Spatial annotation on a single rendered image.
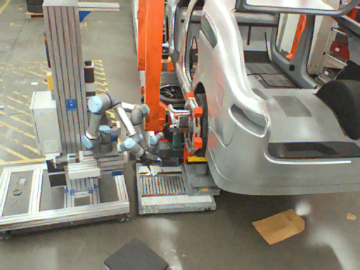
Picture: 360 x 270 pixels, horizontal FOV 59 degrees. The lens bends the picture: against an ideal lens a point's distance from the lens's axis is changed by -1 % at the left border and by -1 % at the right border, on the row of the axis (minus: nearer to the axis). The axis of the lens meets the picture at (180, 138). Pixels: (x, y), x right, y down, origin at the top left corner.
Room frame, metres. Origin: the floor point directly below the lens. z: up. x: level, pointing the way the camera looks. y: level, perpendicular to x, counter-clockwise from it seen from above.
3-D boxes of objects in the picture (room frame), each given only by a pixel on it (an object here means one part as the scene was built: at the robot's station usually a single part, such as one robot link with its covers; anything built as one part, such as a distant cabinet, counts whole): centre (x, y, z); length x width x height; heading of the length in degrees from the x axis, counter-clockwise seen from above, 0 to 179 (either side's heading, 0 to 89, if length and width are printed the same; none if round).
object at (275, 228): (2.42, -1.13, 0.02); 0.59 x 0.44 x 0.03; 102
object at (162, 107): (3.40, 0.04, 0.69); 0.52 x 0.17 x 0.35; 102
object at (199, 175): (2.94, -0.26, 0.32); 0.40 x 0.30 x 0.28; 12
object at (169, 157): (3.19, 0.06, 0.26); 0.42 x 0.18 x 0.35; 102
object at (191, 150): (2.91, -0.10, 0.85); 0.54 x 0.07 x 0.54; 12
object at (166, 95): (4.47, 0.16, 0.39); 0.66 x 0.66 x 0.24
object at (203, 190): (2.94, -0.26, 0.13); 0.50 x 0.36 x 0.10; 12
